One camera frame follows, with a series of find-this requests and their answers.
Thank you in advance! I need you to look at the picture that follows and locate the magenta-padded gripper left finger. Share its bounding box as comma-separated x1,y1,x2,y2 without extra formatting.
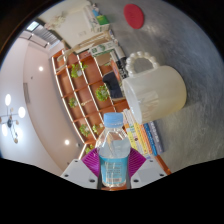
60,148,101,189

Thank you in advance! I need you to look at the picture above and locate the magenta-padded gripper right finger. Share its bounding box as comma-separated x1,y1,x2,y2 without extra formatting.
127,148,168,189

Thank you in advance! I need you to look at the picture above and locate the clear blue-capped water bottle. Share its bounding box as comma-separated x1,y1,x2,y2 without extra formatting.
95,112,132,188

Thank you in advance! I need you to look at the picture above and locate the colourful book stack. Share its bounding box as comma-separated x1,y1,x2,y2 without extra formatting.
122,108,165,159

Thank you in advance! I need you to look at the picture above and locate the wooden shelf unit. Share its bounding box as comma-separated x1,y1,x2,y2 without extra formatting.
50,44,134,164

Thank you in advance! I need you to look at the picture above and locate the cream ceramic mug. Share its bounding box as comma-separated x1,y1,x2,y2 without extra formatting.
121,51,188,125

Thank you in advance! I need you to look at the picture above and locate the branched ceiling lamp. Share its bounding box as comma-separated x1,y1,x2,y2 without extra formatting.
0,93,27,145

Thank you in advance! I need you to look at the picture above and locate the dark blue chair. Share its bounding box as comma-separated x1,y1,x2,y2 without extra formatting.
102,71,125,100

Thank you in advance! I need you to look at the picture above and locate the ceiling air vent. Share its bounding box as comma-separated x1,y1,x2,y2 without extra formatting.
22,82,32,104

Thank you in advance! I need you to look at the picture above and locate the dark book stack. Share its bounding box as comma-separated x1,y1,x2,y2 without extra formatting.
108,43,129,84

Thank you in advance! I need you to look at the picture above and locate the green and white carton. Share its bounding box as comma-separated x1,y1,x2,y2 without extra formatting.
89,41,116,57

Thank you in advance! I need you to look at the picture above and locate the wooden artist mannequin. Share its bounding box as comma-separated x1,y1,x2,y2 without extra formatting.
56,31,114,63

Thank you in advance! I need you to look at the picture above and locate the grey sheer curtain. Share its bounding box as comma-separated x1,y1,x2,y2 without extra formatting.
28,24,61,49

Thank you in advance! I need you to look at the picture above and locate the white vase with flowers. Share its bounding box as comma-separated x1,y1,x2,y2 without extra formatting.
44,4,91,31

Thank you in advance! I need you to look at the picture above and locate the window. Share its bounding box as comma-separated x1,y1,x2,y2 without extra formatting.
25,20,40,33

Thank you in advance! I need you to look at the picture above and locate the green tissue box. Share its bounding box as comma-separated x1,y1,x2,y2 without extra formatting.
94,13,111,33

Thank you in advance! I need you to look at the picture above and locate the white book stack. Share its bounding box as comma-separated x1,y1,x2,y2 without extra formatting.
83,4,101,31

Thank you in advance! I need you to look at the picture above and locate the flat round red coaster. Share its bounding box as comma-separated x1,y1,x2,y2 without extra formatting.
123,3,145,30

